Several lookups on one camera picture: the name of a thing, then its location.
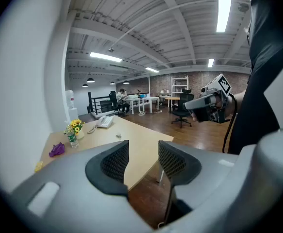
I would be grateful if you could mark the clear plastic water bottle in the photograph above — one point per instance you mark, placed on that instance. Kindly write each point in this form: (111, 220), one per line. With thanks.
(72, 139)

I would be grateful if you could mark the black metal railing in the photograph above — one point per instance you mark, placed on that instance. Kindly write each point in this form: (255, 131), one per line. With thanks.
(99, 104)

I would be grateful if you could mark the person's right hand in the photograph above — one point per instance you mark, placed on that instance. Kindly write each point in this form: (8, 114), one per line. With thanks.
(218, 102)

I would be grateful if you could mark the white office desk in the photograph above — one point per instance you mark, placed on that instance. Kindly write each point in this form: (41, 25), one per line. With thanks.
(144, 99)

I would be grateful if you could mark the small white table lamp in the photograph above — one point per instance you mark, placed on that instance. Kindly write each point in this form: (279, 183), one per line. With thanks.
(162, 91)
(167, 91)

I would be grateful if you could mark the blue box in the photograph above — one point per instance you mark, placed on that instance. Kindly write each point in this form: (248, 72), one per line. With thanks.
(142, 95)

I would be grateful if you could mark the person's right forearm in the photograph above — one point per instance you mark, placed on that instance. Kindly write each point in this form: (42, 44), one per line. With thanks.
(240, 101)

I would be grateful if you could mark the small yellow box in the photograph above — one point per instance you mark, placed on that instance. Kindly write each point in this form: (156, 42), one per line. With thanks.
(38, 166)

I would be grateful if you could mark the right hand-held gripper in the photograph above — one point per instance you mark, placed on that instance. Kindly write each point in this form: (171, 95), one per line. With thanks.
(222, 84)

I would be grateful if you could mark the white desktop printer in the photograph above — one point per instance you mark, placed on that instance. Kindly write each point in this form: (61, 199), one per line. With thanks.
(132, 97)

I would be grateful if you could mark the white water dispenser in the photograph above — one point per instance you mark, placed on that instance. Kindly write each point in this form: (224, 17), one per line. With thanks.
(71, 105)

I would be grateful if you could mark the white shelving unit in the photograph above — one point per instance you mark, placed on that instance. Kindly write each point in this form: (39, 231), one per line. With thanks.
(180, 81)

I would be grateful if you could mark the clear glass cup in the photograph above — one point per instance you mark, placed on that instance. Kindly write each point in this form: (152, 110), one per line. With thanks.
(118, 135)

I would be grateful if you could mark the crumpled purple cloth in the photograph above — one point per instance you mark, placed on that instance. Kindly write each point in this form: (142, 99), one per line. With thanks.
(57, 150)

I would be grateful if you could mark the round wooden table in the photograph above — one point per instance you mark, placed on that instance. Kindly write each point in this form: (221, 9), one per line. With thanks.
(172, 98)

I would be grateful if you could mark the sunflower bouquet in white vase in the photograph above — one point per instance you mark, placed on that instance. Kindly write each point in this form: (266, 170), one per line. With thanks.
(76, 126)

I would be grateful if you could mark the black office chair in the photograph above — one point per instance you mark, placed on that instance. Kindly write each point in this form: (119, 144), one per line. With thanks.
(113, 101)
(183, 105)

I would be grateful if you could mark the white table leg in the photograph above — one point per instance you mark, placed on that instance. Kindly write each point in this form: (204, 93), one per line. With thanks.
(160, 173)

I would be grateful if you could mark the white desk telephone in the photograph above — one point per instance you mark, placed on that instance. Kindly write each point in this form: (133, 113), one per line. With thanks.
(105, 122)

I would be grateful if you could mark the long ceiling light panel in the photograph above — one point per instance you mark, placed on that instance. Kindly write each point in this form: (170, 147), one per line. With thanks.
(211, 62)
(224, 11)
(152, 70)
(105, 57)

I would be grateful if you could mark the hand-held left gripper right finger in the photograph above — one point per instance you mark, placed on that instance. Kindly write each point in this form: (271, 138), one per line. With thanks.
(211, 178)

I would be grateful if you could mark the small ceiling sensor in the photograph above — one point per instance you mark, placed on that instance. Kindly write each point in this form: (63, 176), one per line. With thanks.
(111, 50)

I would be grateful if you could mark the person's black shirt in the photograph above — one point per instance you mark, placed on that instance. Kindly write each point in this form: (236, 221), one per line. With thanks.
(262, 69)

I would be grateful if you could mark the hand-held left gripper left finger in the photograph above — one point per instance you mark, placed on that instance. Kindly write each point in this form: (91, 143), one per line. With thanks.
(66, 178)

